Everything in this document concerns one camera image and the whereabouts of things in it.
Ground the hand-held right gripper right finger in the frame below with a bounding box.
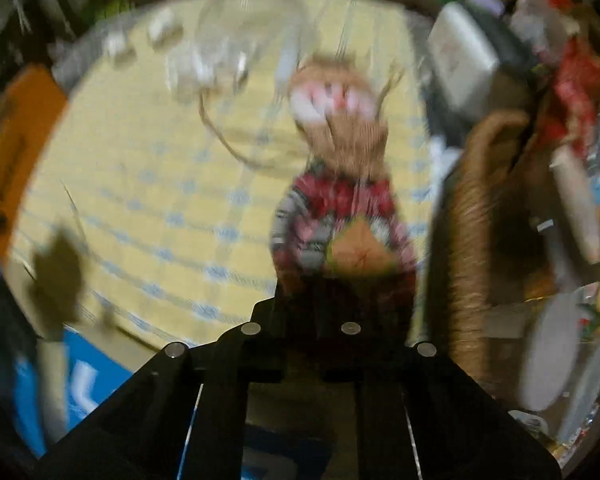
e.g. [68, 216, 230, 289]
[319, 280, 563, 480]

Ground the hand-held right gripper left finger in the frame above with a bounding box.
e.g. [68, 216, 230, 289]
[34, 280, 287, 480]

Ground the plush doll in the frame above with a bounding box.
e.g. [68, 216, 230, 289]
[270, 55, 418, 311]

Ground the wicker basket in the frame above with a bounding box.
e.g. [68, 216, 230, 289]
[450, 110, 556, 391]

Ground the yellow mat with blue pattern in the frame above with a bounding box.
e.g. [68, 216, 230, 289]
[10, 0, 436, 361]

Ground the white round plate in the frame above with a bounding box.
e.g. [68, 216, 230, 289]
[519, 290, 587, 412]

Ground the white paper roll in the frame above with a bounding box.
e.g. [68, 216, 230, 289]
[550, 150, 600, 266]

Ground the crumpled clear plastic bag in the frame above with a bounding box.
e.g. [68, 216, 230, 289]
[165, 0, 301, 103]

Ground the grey appliance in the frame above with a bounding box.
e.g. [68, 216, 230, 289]
[425, 0, 537, 111]

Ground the small white block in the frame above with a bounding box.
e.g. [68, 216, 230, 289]
[102, 30, 137, 67]
[147, 10, 183, 50]

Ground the red patterned packaging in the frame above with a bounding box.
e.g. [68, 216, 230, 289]
[537, 35, 600, 161]

